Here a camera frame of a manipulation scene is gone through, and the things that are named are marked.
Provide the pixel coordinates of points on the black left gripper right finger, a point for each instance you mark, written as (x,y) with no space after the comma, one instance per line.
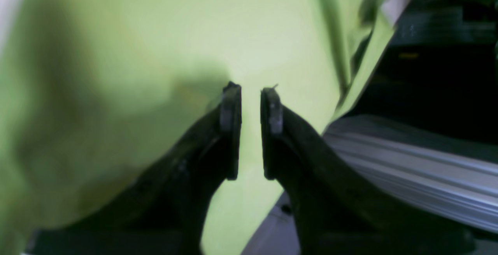
(336,210)

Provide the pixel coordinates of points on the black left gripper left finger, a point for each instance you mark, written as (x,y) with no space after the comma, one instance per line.
(164,210)

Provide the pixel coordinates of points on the green t-shirt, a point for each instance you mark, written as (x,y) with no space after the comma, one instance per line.
(93,91)

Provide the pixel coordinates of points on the aluminium table frame rail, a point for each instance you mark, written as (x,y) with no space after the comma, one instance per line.
(449,177)

